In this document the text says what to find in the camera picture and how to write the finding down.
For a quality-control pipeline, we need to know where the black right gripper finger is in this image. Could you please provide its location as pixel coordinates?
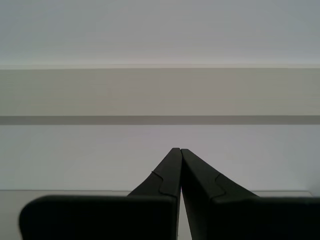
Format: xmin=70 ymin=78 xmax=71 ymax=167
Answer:
xmin=19 ymin=147 xmax=182 ymax=240
xmin=180 ymin=148 xmax=320 ymax=240

